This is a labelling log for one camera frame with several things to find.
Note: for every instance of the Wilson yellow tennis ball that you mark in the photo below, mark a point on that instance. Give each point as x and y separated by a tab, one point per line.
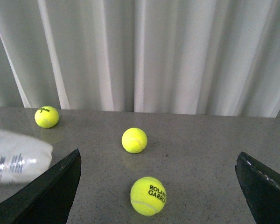
46	117

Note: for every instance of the white pleated curtain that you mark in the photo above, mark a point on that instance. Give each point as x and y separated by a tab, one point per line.
216	57

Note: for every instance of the plain yellow tennis ball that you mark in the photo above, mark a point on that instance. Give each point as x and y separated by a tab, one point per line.
134	140

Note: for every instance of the Roland Garros yellow tennis ball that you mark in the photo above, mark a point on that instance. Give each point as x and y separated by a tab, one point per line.
148	196

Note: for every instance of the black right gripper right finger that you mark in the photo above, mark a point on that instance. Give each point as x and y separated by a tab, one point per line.
261	188

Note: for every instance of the clear tennis ball can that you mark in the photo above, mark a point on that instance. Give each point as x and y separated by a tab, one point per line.
22	158

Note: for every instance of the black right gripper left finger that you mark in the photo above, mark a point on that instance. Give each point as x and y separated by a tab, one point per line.
47	199

